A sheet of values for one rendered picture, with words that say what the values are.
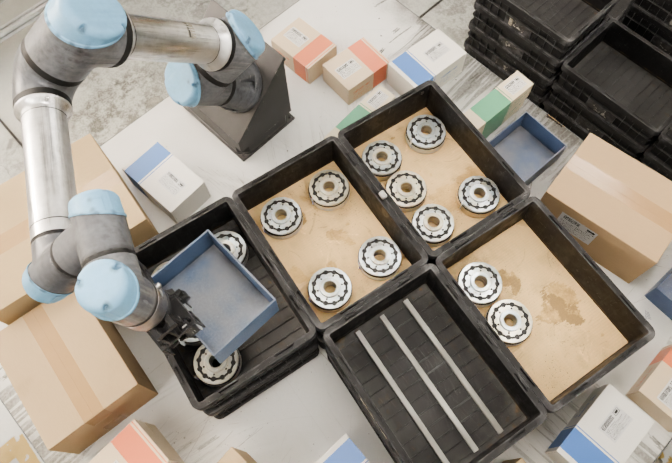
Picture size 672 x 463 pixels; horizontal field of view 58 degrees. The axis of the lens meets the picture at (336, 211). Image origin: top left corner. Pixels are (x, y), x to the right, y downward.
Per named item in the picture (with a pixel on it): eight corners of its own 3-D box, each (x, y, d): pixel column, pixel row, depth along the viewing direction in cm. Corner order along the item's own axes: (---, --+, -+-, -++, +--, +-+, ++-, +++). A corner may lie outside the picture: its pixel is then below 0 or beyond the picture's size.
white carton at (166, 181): (131, 183, 172) (121, 168, 164) (163, 155, 176) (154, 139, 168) (179, 226, 167) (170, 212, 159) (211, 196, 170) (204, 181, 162)
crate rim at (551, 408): (430, 263, 139) (432, 259, 137) (531, 197, 146) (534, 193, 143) (548, 417, 125) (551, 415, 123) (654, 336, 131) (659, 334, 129)
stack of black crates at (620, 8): (518, 8, 267) (533, -33, 246) (561, -28, 276) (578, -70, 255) (594, 61, 255) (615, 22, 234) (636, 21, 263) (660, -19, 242)
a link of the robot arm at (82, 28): (216, 47, 151) (7, 29, 105) (254, 7, 144) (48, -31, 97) (240, 87, 150) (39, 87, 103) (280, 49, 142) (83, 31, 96)
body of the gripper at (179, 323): (173, 357, 103) (145, 348, 92) (144, 320, 106) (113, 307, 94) (208, 325, 104) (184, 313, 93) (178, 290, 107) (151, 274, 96)
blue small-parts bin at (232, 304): (156, 291, 121) (146, 280, 115) (214, 242, 126) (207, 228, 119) (220, 364, 115) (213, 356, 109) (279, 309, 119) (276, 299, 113)
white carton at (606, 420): (587, 492, 138) (602, 493, 130) (544, 452, 141) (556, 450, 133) (637, 425, 143) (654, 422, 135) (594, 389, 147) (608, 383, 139)
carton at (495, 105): (469, 144, 169) (473, 132, 163) (453, 130, 171) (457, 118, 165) (528, 96, 175) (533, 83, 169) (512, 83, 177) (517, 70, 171)
